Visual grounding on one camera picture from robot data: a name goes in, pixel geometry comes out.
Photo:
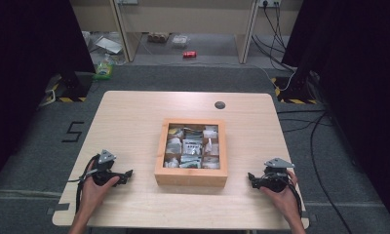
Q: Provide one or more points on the green plastic bottle pack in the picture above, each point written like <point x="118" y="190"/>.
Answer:
<point x="103" y="69"/>

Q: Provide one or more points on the person's right hand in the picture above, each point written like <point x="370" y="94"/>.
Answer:
<point x="285" y="203"/>

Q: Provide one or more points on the wooden box with glass lid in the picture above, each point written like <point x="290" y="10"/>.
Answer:
<point x="191" y="178"/>

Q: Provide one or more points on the person's left hand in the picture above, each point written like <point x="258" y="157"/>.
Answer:
<point x="91" y="195"/>

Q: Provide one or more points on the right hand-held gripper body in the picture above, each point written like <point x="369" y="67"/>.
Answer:
<point x="275" y="180"/>

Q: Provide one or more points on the clear plastic container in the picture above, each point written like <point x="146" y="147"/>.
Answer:
<point x="180" y="41"/>

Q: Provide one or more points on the brown cardboard egg tray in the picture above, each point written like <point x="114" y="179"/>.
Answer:
<point x="157" y="37"/>

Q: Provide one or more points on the black curtain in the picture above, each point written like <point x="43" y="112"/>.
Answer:
<point x="362" y="81"/>
<point x="24" y="81"/>

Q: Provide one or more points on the white wall power socket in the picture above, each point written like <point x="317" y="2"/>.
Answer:
<point x="269" y="3"/>

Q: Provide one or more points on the black stand with striped base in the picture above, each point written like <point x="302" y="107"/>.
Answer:
<point x="73" y="86"/>
<point x="295" y="89"/>

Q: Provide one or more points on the round grey table grommet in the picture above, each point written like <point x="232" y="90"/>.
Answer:
<point x="219" y="105"/>

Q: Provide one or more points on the red drink can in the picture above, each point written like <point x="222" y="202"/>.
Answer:
<point x="189" y="54"/>

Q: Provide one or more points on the group of packets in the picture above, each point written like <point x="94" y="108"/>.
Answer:
<point x="191" y="148"/>

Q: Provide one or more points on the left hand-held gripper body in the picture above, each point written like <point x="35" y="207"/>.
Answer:
<point x="102" y="172"/>

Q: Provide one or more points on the grey floor tape marker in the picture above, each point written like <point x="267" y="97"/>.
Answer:
<point x="311" y="217"/>

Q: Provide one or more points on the grey flat sheet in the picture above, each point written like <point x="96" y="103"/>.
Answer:
<point x="109" y="45"/>

